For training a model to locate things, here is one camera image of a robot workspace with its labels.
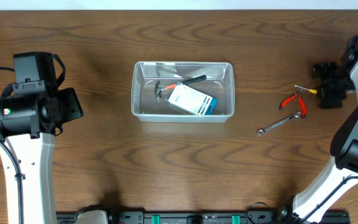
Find screwdriver black yellow handle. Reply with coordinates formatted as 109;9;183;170
295;85;318;95

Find red handled pliers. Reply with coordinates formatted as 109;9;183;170
279;87;307;118

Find silver combination wrench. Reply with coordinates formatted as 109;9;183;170
257;111;301;136

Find small hammer black handle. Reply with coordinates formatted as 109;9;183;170
154;75;206;100

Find clear plastic container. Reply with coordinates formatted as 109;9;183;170
131;62;235;123

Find white blue card package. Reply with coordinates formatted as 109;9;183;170
168;85;218;116

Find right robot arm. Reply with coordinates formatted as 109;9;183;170
275;35;358;223

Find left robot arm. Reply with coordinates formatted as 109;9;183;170
0;52;84;223

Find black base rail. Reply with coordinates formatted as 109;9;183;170
57;210;351;224

